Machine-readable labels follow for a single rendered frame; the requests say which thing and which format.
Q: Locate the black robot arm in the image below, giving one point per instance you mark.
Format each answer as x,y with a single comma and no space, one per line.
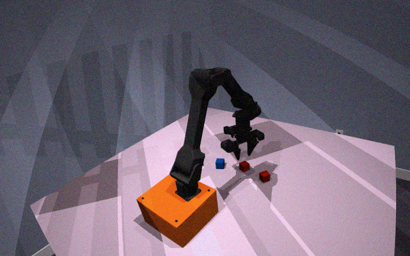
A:
203,84

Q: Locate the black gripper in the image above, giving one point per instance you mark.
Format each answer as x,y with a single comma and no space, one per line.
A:
243,134

